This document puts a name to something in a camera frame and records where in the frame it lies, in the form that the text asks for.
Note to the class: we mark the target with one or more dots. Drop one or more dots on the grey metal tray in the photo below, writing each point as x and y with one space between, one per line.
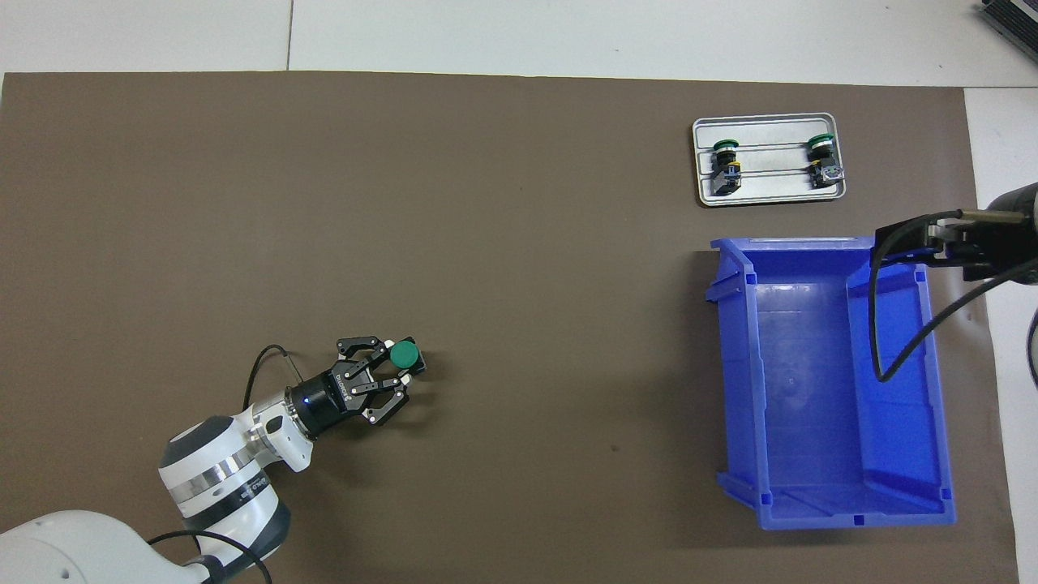
770 186

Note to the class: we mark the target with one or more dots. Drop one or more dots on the brown table mat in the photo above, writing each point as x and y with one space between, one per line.
324 203

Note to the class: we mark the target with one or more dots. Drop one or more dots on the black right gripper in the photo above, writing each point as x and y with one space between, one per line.
1001 247

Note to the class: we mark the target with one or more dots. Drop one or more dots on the grey ribbed device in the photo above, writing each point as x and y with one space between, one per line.
1014 16

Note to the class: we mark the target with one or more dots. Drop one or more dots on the green push button switch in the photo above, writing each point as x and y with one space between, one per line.
403 354
727 170
823 162

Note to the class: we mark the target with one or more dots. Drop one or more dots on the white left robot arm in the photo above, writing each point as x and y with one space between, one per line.
227 478

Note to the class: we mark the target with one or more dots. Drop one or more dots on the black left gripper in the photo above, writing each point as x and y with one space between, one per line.
320 401

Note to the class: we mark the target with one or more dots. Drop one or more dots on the blue plastic storage bin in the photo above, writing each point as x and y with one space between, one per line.
811 405

